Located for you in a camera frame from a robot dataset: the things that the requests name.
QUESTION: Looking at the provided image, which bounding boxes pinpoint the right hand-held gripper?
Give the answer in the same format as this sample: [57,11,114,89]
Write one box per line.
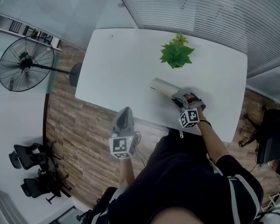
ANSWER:
[171,88,206,129]

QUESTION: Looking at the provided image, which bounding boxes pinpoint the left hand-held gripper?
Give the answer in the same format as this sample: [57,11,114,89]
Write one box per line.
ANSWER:
[108,106,137,160]

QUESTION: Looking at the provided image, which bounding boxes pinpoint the white rectangular block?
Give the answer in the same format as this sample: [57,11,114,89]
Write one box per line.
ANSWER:
[149,77,181,98]

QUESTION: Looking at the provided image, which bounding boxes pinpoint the person's right forearm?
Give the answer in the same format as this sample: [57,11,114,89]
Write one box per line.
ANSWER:
[196,108,230,166]

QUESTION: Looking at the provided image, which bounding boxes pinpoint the person's left forearm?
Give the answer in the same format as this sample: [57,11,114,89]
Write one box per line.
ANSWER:
[118,157,136,187]

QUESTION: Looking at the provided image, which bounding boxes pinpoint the person's right hand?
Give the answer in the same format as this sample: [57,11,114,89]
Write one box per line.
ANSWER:
[185,92,200,104]

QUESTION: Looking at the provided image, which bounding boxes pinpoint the person's dark clothed torso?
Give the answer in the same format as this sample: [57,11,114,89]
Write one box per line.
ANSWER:
[91,134,264,224]

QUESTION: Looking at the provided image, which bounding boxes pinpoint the green potted plant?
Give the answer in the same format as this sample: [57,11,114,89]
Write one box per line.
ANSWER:
[159,32,196,70]

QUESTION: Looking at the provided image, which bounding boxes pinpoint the large black office chair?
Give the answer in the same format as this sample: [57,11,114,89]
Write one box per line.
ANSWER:
[238,105,280,165]

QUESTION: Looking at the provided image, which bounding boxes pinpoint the black mesh office chair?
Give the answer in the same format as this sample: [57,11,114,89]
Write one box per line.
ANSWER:
[20,173,72,204]
[8,142,64,170]

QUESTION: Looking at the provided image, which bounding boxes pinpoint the black standing fan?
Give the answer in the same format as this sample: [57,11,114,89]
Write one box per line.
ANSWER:
[0,35,84,93]

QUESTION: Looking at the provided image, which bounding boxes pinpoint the black floor cables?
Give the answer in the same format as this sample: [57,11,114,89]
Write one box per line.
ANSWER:
[132,131,147,167]

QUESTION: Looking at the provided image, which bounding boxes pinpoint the white wall shelf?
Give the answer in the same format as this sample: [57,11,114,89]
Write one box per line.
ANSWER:
[0,17,62,52]

